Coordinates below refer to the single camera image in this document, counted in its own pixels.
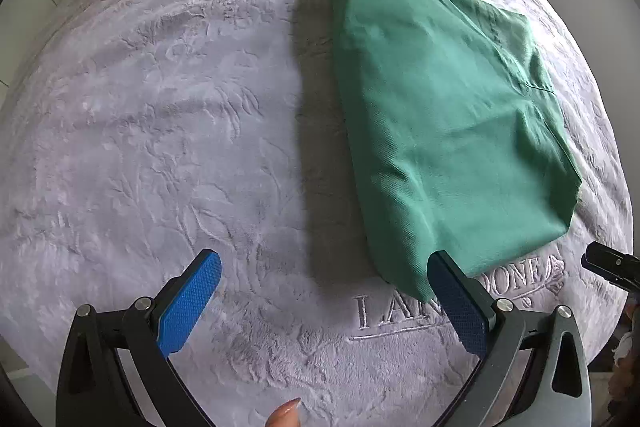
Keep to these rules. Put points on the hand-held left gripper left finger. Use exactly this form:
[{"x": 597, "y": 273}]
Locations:
[{"x": 192, "y": 294}]

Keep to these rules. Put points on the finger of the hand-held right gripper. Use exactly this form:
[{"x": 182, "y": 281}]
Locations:
[{"x": 612, "y": 264}]

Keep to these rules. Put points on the person's left hand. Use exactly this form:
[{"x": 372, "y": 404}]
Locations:
[{"x": 285, "y": 416}]

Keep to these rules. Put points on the purple embossed blanket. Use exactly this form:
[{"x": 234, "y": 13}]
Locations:
[{"x": 165, "y": 132}]

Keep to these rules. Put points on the green work jacket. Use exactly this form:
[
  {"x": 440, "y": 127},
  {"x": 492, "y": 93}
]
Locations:
[{"x": 440, "y": 122}]

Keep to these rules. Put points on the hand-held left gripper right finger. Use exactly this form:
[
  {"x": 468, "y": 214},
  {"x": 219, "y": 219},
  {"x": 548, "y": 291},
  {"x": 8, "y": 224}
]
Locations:
[{"x": 457, "y": 302}]

